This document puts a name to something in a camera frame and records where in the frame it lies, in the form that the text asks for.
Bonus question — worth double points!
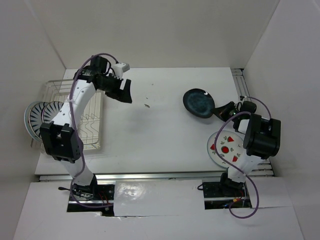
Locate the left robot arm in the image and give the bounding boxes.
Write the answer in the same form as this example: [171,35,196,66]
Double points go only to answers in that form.
[40,53,133,200]

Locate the blue striped plate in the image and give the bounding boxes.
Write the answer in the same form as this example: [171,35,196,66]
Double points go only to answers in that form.
[28,101,49,140]
[41,101,64,123]

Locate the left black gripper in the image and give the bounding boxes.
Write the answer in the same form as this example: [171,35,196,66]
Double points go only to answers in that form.
[98,73,133,104]

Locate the white wire dish rack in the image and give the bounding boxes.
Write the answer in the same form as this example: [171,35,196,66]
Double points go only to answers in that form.
[31,79,103,154]

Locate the white glossy cover sheet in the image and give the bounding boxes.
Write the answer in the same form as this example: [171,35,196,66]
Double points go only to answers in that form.
[113,179,205,217]

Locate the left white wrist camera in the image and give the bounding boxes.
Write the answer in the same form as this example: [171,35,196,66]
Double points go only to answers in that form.
[111,62,130,79]

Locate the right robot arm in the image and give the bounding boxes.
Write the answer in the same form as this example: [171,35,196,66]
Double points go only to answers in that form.
[207,101,282,196]

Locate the aluminium rail frame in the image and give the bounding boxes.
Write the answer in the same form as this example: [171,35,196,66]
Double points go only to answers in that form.
[37,67,275,211]

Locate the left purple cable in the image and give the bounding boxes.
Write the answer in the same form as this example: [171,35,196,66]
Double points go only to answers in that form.
[68,52,120,210]

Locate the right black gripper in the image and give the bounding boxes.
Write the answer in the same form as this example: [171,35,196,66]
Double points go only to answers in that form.
[211,101,242,122]

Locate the dark blue glazed plate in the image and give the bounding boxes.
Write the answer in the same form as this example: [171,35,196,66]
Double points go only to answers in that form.
[182,88,215,119]

